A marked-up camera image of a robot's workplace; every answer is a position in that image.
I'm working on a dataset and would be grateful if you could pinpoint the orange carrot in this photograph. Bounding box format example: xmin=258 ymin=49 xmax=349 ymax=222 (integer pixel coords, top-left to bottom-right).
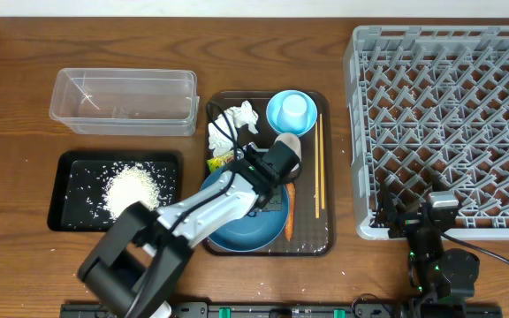
xmin=285 ymin=183 xmax=296 ymax=241

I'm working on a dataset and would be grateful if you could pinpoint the green yellow snack wrapper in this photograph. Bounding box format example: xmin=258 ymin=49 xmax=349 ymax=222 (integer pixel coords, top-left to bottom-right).
xmin=207 ymin=151 xmax=235 ymax=173

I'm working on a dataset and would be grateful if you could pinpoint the dark blue plate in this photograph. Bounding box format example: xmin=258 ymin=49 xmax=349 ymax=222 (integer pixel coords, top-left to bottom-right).
xmin=208 ymin=185 xmax=290 ymax=253

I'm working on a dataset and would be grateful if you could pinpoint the pile of white rice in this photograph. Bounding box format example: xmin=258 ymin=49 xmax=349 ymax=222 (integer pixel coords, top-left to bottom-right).
xmin=66 ymin=161 xmax=179 ymax=222

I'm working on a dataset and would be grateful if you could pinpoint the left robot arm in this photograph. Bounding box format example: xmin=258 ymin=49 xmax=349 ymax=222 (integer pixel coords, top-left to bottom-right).
xmin=77 ymin=141 xmax=300 ymax=318

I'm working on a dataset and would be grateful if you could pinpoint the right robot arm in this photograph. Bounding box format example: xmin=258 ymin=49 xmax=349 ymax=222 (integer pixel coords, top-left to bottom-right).
xmin=377 ymin=185 xmax=480 ymax=317

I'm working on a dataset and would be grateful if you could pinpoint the grey plastic dishwasher rack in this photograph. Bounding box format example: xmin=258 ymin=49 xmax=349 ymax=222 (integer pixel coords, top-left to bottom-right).
xmin=343 ymin=26 xmax=509 ymax=240

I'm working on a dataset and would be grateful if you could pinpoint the white plastic cup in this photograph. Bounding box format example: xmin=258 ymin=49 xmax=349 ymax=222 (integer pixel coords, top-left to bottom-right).
xmin=273 ymin=132 xmax=301 ymax=172

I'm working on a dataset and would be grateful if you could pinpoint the crumpled white paper napkin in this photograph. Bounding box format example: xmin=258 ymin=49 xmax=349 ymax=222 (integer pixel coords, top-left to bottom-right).
xmin=208 ymin=101 xmax=259 ymax=156

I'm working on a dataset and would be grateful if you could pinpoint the light blue cup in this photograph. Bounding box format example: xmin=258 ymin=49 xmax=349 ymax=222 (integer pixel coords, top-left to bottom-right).
xmin=277 ymin=95 xmax=308 ymax=133

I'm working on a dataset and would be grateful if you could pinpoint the light blue bowl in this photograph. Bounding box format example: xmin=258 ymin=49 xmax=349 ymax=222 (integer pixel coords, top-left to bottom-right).
xmin=266 ymin=90 xmax=318 ymax=137

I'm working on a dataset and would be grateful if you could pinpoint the dark brown serving tray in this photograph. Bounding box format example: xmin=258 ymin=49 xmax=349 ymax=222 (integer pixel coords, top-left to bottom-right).
xmin=203 ymin=91 xmax=335 ymax=257

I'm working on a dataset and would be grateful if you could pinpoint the right wooden chopstick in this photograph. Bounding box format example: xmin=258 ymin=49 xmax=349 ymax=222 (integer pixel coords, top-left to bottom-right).
xmin=318 ymin=114 xmax=325 ymax=210

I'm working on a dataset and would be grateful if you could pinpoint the black plastic tray bin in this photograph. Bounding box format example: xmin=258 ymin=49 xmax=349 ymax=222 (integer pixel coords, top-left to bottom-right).
xmin=47 ymin=150 xmax=180 ymax=232

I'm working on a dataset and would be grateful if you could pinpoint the clear plastic bin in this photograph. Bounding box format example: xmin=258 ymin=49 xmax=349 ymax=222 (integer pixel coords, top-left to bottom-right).
xmin=49 ymin=68 xmax=199 ymax=136

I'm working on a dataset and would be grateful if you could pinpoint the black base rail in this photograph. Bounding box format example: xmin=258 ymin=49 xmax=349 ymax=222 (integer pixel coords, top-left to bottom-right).
xmin=59 ymin=302 xmax=503 ymax=318

